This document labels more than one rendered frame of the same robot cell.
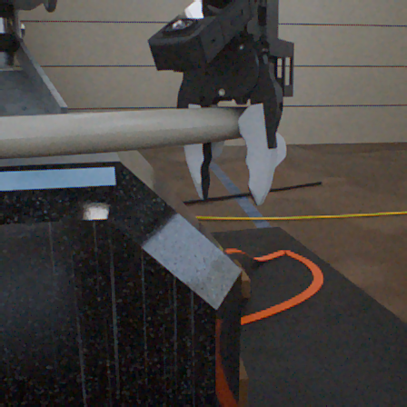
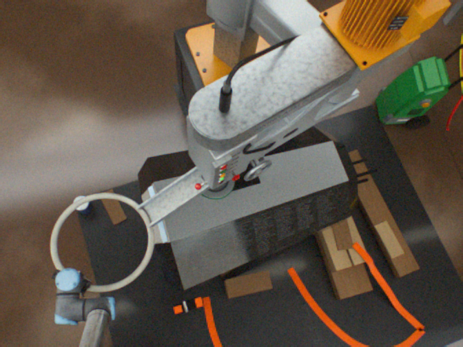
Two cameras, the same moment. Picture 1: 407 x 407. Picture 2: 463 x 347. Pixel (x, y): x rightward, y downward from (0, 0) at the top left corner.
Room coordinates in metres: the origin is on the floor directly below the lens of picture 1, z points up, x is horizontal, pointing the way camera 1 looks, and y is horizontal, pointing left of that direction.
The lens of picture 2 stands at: (1.01, -0.23, 3.11)
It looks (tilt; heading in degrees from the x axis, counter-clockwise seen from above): 72 degrees down; 73
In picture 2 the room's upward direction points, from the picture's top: 12 degrees clockwise
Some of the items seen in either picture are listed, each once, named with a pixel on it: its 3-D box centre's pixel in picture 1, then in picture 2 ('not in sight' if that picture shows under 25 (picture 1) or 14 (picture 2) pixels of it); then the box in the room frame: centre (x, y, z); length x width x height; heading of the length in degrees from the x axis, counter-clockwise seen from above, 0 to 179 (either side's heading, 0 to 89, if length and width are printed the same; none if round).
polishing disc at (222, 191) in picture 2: not in sight; (215, 179); (1.15, 0.47, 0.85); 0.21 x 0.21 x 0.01
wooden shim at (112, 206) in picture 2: not in sight; (113, 206); (0.47, 0.57, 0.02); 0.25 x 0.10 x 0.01; 114
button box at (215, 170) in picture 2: not in sight; (220, 171); (1.14, 0.34, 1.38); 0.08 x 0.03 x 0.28; 27
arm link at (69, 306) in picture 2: not in sight; (69, 308); (0.50, -0.15, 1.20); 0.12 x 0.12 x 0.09; 87
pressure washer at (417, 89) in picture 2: not in sight; (424, 82); (2.72, 1.20, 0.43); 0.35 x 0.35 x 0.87; 0
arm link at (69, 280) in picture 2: not in sight; (69, 281); (0.49, -0.03, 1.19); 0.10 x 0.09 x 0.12; 87
